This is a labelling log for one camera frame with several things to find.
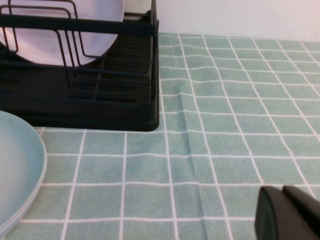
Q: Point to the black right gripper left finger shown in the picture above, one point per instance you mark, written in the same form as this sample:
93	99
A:
272	217

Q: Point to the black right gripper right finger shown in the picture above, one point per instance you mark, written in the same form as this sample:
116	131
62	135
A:
307	215

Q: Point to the pink round plate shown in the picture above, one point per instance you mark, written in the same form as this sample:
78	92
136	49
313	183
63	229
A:
45	47

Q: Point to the light blue round plate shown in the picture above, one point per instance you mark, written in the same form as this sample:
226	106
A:
29	200
15	162

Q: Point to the green white-grid tablecloth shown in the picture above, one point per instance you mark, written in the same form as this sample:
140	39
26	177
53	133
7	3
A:
225	125

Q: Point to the black plastic drip tray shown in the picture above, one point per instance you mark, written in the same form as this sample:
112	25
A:
100	117

